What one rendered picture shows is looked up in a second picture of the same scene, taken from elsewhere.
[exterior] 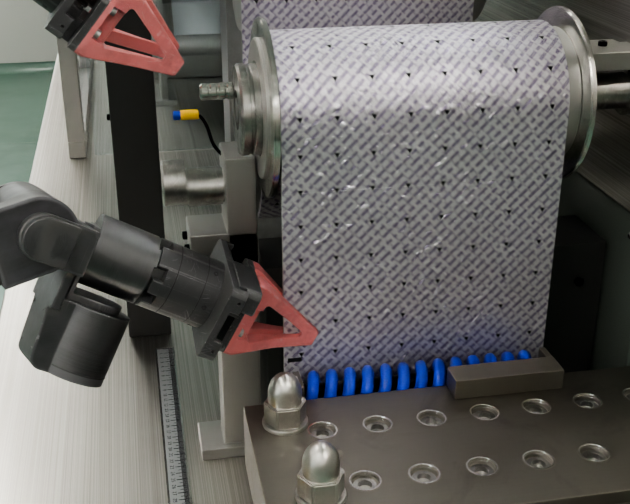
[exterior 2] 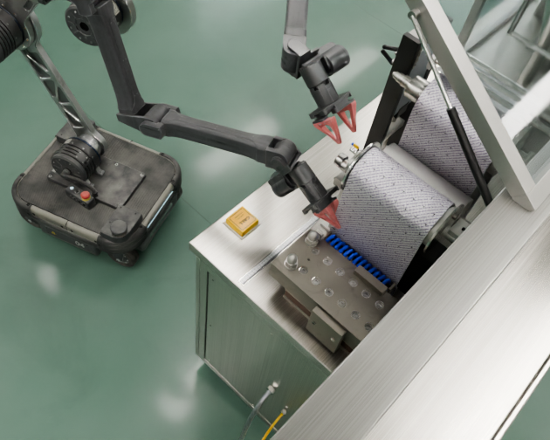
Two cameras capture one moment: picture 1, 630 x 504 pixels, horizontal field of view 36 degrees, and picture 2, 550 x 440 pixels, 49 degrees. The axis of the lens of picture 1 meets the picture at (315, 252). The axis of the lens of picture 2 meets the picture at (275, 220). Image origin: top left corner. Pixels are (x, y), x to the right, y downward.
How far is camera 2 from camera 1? 1.06 m
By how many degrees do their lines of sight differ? 45
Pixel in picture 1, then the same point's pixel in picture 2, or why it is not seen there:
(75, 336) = (279, 184)
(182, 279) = (308, 192)
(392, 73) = (381, 190)
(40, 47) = not seen: outside the picture
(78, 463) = (295, 198)
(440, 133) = (386, 214)
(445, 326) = (373, 255)
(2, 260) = (266, 161)
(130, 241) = (302, 175)
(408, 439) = (326, 271)
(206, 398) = not seen: hidden behind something
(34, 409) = not seen: hidden behind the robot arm
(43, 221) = (277, 161)
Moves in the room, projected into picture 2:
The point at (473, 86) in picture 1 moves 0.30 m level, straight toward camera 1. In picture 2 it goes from (400, 211) to (287, 253)
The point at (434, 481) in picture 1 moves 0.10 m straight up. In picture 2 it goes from (314, 285) to (321, 265)
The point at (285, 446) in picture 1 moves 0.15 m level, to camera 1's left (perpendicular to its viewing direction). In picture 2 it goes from (302, 246) to (270, 208)
